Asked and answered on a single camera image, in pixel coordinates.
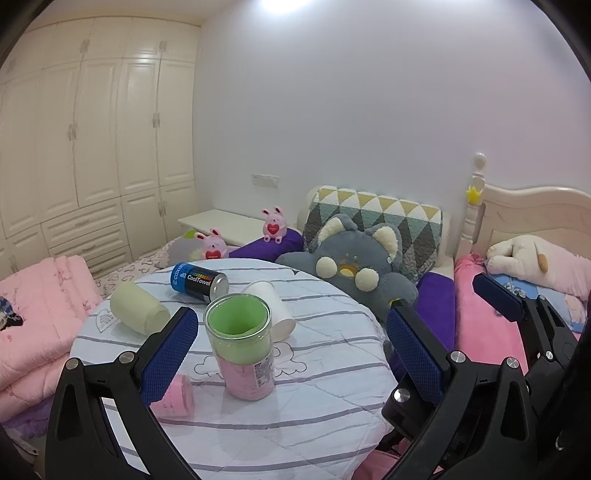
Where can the pink cloth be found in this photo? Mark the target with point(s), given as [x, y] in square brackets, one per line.
[369, 467]

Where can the purple cushion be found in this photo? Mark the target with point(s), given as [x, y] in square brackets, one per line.
[258, 251]
[436, 304]

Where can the blue cartoon pillow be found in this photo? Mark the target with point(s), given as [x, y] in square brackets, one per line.
[565, 302]

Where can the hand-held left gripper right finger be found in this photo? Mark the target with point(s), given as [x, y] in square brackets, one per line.
[415, 355]

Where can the cream bed headboard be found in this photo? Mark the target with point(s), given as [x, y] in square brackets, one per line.
[531, 212]

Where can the grey cat plush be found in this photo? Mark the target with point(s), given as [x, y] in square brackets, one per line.
[341, 258]

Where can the white wall socket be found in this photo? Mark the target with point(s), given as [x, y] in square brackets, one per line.
[265, 180]

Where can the triangle patterned quilted cover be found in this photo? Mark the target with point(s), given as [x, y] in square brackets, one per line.
[392, 212]

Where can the white plush toy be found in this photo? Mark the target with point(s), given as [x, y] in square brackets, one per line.
[512, 258]

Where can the cream wardrobe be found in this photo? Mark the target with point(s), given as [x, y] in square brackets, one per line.
[92, 138]

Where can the pink quilt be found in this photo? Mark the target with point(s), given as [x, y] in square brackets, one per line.
[41, 314]

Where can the purple bed skirt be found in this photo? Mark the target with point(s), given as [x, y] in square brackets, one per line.
[23, 427]

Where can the grey plush cushion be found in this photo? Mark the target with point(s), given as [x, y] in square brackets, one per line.
[180, 251]

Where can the pale yellow cup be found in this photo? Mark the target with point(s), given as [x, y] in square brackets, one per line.
[138, 308]

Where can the pink bunny plush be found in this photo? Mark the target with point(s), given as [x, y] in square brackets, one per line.
[212, 247]
[274, 226]

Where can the blue towel canister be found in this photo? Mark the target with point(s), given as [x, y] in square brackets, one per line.
[196, 280]

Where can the clear cup green pink inside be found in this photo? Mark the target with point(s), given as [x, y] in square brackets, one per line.
[240, 369]

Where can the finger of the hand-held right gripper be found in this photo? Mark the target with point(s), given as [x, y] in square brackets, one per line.
[498, 295]

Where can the white cup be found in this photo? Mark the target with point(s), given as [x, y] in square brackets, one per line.
[279, 314]

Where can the ceiling light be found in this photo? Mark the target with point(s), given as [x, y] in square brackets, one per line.
[286, 4]

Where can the heart printed bedsheet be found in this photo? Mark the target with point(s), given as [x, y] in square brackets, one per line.
[134, 270]

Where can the dark cloth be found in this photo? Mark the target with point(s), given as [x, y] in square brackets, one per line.
[9, 316]

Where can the yellow star ornament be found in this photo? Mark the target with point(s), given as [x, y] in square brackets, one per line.
[473, 194]

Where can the white low table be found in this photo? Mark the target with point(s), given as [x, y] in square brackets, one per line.
[217, 221]

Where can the pink blanket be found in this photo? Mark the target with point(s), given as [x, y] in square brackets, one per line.
[480, 323]

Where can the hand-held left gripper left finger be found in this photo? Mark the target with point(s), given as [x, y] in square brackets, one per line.
[168, 360]

